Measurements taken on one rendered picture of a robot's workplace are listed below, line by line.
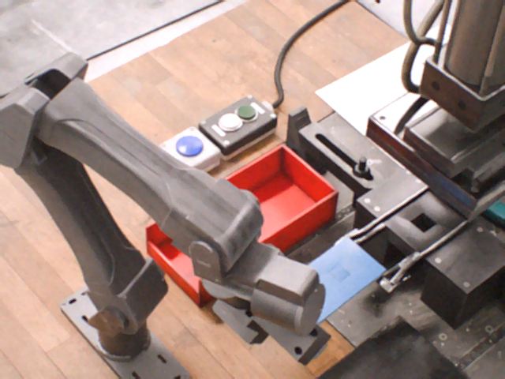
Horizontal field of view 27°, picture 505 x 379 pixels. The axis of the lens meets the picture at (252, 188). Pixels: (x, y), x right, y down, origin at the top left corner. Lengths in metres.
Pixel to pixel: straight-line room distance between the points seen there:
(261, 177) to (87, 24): 1.77
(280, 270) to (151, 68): 0.73
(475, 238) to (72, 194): 0.55
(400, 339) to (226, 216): 0.41
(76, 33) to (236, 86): 1.56
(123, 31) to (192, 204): 2.19
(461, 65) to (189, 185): 0.33
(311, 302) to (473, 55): 0.32
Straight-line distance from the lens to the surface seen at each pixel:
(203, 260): 1.04
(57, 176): 1.14
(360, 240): 1.37
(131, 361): 1.34
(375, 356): 1.35
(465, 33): 1.14
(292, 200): 1.51
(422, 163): 1.27
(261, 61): 1.73
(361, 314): 1.40
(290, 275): 1.05
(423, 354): 1.36
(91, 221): 1.17
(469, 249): 1.39
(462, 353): 1.40
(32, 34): 3.21
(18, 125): 1.07
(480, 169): 1.25
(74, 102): 1.06
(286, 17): 1.82
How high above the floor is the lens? 2.05
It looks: 49 degrees down
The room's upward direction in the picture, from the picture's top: 3 degrees clockwise
